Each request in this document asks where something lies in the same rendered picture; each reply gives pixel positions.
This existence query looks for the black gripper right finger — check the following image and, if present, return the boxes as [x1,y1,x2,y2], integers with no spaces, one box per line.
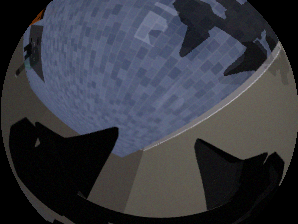
[194,139,269,210]

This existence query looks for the green glass bottle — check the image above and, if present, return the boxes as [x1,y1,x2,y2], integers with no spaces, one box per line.
[15,47,40,76]

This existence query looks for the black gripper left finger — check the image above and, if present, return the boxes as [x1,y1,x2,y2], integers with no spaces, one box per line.
[35,121,118,198]

